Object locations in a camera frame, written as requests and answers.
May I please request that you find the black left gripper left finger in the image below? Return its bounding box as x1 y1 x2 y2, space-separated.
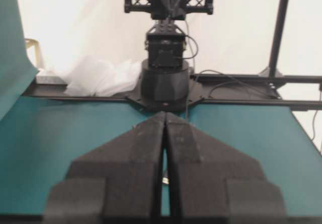
44 112 166 216

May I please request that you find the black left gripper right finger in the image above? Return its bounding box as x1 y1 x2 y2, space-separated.
165 113 286 216

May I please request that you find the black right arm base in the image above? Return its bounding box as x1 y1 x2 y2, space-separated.
126 59 205 112

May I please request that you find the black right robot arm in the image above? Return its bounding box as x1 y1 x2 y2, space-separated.
125 0 287 223

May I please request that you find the white crumpled plastic sheet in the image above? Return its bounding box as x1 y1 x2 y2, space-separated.
37 55 143 97

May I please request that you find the cream plastic stool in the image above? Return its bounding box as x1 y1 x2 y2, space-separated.
25 38 44 69

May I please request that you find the black aluminium frame rail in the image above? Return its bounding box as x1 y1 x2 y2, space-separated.
22 74 321 112

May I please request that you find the black vertical frame post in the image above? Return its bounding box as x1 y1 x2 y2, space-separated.
259 0 289 78

